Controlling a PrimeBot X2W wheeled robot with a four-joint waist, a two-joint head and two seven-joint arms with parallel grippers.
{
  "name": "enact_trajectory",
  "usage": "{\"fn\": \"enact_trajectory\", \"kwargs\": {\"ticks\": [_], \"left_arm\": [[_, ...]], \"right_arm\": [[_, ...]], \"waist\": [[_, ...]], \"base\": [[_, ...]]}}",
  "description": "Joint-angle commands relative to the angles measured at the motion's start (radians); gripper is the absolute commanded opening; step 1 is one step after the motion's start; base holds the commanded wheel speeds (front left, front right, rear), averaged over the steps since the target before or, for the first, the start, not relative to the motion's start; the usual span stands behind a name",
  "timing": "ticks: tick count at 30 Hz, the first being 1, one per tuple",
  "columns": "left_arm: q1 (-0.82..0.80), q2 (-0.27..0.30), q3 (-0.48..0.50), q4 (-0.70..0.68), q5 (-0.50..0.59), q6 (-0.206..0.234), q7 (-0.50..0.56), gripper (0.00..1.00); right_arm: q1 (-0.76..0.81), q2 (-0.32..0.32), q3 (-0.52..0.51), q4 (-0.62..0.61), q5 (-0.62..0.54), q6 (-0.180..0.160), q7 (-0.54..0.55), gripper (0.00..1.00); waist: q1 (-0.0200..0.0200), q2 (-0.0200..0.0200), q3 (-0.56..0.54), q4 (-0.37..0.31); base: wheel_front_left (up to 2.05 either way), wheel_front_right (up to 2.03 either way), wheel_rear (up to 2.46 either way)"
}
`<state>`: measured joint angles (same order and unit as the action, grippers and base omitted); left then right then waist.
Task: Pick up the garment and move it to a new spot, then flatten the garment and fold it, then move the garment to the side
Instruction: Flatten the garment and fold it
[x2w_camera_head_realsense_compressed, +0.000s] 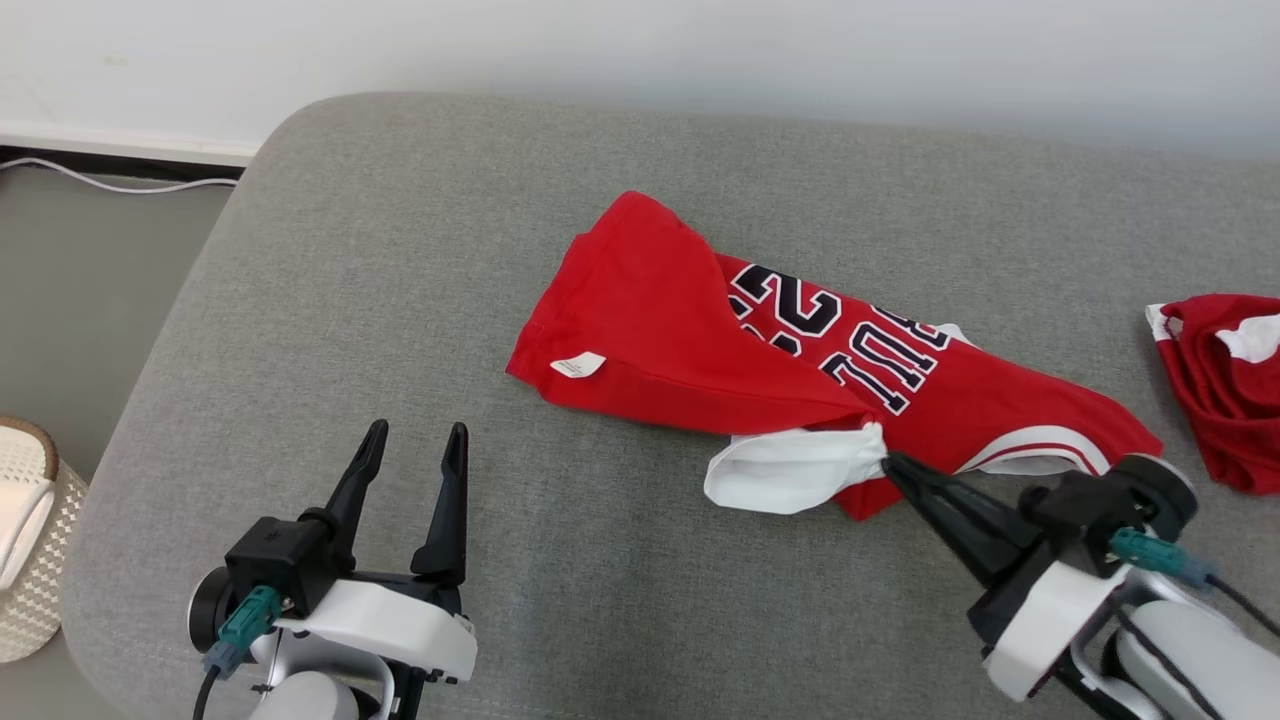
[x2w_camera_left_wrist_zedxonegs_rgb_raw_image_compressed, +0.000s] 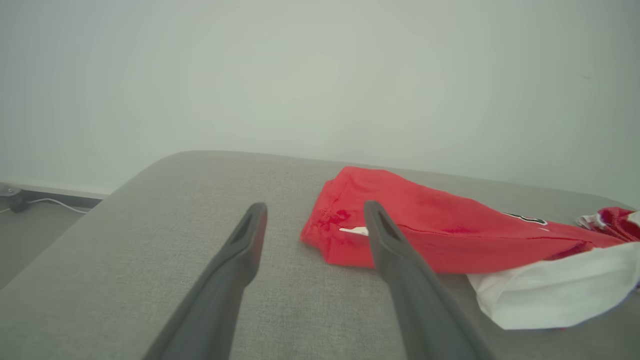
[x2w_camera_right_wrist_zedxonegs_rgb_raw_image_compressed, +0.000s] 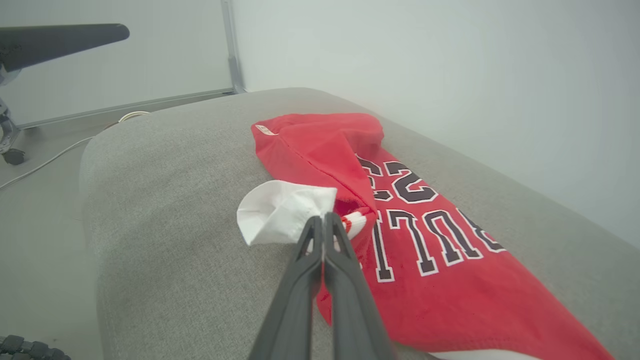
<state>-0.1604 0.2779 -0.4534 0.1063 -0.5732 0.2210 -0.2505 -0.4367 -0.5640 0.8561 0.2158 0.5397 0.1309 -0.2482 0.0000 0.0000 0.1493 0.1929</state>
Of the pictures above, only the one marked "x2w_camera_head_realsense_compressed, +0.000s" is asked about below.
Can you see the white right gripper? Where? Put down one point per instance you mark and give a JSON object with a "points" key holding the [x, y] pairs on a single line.
{"points": [[1050, 620]]}

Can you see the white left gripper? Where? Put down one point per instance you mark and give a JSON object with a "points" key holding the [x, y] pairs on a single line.
{"points": [[400, 620]]}

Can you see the red shorts with white stripe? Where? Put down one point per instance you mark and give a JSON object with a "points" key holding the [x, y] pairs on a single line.
{"points": [[1225, 410]]}

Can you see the red basketball jersey white sleeves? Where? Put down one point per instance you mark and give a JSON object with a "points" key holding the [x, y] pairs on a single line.
{"points": [[660, 340]]}

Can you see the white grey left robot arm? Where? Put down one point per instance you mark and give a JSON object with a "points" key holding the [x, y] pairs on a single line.
{"points": [[310, 700]]}

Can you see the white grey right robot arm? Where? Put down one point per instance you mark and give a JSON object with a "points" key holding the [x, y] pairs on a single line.
{"points": [[1200, 655]]}

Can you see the grey fabric sofa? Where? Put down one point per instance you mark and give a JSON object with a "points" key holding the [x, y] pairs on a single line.
{"points": [[400, 300]]}

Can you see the beige woven basket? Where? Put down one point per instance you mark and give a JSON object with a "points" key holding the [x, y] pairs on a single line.
{"points": [[45, 600]]}

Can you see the black and white baseboard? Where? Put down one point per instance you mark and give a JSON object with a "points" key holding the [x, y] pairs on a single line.
{"points": [[100, 145]]}

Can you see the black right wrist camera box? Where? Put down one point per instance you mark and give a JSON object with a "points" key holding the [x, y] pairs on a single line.
{"points": [[1075, 500]]}

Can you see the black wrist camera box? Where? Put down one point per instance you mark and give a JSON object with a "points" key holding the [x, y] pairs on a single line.
{"points": [[1075, 500], [280, 550]]}

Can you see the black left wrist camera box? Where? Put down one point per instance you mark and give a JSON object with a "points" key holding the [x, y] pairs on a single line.
{"points": [[280, 550]]}

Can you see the teal right camera connector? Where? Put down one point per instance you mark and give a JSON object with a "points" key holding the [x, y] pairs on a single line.
{"points": [[1160, 555]]}

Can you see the teal camera connector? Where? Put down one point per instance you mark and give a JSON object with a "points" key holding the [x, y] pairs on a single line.
{"points": [[245, 620], [1160, 555]]}

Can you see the teal left camera connector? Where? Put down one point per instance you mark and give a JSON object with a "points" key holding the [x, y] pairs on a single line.
{"points": [[245, 620]]}

